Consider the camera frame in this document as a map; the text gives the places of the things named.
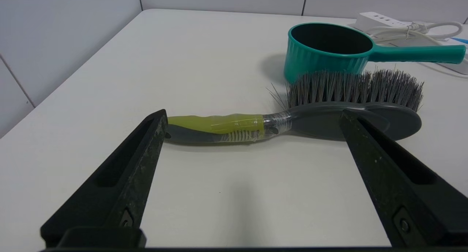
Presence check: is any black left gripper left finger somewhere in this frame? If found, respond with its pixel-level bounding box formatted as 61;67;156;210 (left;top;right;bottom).
40;109;169;249

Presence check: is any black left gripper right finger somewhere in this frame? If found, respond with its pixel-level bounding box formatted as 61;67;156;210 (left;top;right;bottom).
339;109;468;247

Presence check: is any white power strip with cable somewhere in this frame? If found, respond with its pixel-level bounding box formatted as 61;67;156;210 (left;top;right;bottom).
347;12;468;76

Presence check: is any grey brush with green handle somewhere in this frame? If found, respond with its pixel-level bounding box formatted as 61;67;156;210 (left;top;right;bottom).
163;67;426;146

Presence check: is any teal saucepan with handle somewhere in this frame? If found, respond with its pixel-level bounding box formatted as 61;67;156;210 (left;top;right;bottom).
283;23;467;85

